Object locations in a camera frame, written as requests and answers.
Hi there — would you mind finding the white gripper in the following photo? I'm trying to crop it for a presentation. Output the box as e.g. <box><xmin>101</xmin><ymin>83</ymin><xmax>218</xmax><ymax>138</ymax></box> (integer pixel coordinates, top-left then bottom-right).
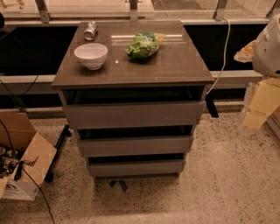
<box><xmin>234</xmin><ymin>14</ymin><xmax>280</xmax><ymax>136</ymax></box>

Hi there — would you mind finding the grey bottom drawer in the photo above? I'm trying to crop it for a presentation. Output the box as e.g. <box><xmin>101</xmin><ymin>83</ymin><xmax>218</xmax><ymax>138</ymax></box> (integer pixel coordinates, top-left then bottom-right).
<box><xmin>87</xmin><ymin>160</ymin><xmax>186</xmax><ymax>177</ymax></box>

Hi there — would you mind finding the grey drawer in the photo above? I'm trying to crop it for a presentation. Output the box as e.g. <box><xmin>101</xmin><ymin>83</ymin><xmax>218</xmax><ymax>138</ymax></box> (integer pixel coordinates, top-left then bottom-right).
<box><xmin>87</xmin><ymin>160</ymin><xmax>186</xmax><ymax>177</ymax></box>
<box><xmin>62</xmin><ymin>102</ymin><xmax>204</xmax><ymax>129</ymax></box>
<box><xmin>78</xmin><ymin>136</ymin><xmax>193</xmax><ymax>158</ymax></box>

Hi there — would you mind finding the grey drawer cabinet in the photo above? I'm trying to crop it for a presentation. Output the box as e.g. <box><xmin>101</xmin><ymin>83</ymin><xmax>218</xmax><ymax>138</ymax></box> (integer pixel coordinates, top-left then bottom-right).
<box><xmin>52</xmin><ymin>20</ymin><xmax>214</xmax><ymax>179</ymax></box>

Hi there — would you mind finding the grey top drawer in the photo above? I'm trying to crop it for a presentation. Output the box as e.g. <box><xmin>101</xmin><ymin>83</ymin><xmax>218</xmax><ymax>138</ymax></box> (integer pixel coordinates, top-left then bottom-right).
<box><xmin>62</xmin><ymin>102</ymin><xmax>204</xmax><ymax>129</ymax></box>

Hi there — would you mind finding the grey middle drawer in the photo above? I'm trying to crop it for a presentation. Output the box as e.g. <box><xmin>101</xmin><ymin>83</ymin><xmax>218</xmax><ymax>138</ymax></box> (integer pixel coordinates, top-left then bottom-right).
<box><xmin>78</xmin><ymin>136</ymin><xmax>193</xmax><ymax>158</ymax></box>

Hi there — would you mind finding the open cardboard box left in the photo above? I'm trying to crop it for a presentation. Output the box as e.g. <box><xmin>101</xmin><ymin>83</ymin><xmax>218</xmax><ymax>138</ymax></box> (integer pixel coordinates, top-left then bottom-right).
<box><xmin>0</xmin><ymin>112</ymin><xmax>56</xmax><ymax>201</ymax></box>

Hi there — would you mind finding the cardboard box right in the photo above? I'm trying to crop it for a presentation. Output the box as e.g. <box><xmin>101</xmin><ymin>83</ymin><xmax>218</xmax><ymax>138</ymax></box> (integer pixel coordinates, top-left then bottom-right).
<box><xmin>267</xmin><ymin>107</ymin><xmax>280</xmax><ymax>139</ymax></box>

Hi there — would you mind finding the green chip bag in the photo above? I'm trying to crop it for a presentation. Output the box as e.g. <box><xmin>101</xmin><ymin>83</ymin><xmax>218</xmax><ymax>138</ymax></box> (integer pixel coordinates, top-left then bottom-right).
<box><xmin>125</xmin><ymin>32</ymin><xmax>165</xmax><ymax>59</ymax></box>

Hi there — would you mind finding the white ceramic bowl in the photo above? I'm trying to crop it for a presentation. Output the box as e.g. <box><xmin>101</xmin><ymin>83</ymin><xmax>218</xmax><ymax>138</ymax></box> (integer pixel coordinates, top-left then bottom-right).
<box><xmin>74</xmin><ymin>43</ymin><xmax>108</xmax><ymax>70</ymax></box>

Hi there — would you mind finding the silver soda can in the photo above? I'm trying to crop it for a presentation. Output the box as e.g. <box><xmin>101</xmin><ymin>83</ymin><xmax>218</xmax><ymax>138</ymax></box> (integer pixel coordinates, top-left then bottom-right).
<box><xmin>84</xmin><ymin>21</ymin><xmax>98</xmax><ymax>41</ymax></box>

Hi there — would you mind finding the black metal leg left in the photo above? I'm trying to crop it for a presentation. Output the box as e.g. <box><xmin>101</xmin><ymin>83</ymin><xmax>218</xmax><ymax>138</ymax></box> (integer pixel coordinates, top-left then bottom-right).
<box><xmin>45</xmin><ymin>124</ymin><xmax>71</xmax><ymax>183</ymax></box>

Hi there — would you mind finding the metal clutter in box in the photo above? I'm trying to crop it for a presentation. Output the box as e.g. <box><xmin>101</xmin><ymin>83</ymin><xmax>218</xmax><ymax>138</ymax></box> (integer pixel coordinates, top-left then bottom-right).
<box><xmin>0</xmin><ymin>146</ymin><xmax>38</xmax><ymax>181</ymax></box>

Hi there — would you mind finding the white cable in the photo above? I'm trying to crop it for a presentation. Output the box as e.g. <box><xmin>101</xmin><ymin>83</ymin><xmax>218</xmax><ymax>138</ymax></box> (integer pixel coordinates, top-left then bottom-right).
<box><xmin>205</xmin><ymin>17</ymin><xmax>232</xmax><ymax>96</ymax></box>

